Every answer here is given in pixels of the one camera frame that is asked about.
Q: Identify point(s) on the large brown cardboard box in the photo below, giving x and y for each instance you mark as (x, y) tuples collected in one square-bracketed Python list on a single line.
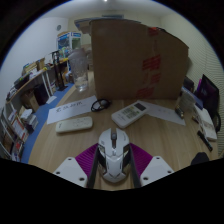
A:
[(126, 60)]

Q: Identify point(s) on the white and grey computer mouse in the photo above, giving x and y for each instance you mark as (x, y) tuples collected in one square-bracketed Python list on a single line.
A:
[(114, 156)]

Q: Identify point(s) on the plain white paper sheet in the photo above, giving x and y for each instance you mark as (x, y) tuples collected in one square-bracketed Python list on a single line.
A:
[(163, 113)]

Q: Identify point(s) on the flat white remote control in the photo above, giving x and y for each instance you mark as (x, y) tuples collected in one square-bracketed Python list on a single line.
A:
[(74, 124)]

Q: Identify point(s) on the clear plastic cup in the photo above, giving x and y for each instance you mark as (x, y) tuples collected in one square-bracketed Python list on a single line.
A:
[(79, 71)]

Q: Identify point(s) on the clear plastic container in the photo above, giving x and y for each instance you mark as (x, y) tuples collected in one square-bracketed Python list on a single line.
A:
[(188, 100)]

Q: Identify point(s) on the black office chair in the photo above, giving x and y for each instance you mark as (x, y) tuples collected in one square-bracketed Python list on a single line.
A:
[(217, 121)]

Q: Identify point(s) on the white remote control with display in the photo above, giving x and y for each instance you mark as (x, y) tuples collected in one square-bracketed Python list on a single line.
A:
[(128, 115)]

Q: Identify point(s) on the white book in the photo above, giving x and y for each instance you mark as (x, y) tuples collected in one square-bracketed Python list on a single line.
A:
[(207, 123)]

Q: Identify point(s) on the blue and white display cabinet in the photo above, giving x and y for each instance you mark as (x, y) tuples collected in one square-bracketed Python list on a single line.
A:
[(68, 43)]

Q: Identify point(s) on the black monitor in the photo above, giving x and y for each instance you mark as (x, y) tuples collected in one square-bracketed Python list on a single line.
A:
[(210, 95)]

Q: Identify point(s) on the wooden side desk with clutter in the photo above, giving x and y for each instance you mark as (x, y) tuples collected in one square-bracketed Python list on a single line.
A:
[(33, 85)]

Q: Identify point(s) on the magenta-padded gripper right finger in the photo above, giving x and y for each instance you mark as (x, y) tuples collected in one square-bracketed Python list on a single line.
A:
[(156, 169)]

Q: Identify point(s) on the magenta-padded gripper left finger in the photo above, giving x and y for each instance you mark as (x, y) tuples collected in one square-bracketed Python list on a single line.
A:
[(70, 170)]

